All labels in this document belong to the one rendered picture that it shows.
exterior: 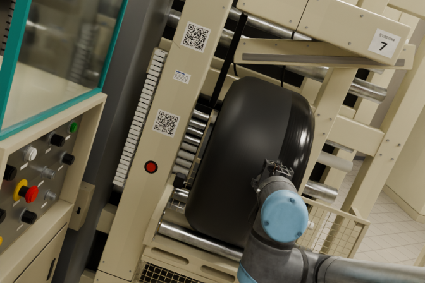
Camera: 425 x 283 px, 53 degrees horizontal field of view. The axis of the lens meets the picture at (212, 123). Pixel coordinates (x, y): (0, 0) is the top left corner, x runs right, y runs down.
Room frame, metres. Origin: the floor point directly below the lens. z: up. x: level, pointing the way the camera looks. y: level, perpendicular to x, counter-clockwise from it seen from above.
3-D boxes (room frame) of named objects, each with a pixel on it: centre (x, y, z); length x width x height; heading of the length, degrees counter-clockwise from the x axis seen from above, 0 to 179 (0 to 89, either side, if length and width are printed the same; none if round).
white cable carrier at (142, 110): (1.34, 0.23, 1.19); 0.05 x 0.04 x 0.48; 1
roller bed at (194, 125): (1.77, 0.11, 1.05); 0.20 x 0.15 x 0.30; 91
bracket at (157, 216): (1.39, 0.06, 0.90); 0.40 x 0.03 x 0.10; 1
